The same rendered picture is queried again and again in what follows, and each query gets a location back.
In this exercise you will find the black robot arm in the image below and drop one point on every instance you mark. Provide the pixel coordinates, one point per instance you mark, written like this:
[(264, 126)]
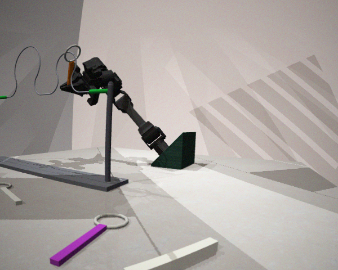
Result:
[(94, 68)]

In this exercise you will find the grey loop with purple handle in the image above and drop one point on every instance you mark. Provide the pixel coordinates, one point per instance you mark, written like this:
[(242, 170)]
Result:
[(69, 251)]

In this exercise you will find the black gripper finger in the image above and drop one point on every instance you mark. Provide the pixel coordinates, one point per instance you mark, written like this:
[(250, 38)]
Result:
[(78, 86), (74, 80)]

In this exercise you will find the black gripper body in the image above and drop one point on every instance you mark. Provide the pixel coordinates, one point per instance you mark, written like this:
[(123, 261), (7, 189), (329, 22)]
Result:
[(94, 97)]

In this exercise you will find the grey ring with straight handle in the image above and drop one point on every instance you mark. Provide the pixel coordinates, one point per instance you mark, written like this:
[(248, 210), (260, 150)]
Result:
[(9, 194)]

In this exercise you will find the brown handle with grey loop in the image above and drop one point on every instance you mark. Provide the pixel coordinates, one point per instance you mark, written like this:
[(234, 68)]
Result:
[(71, 62)]

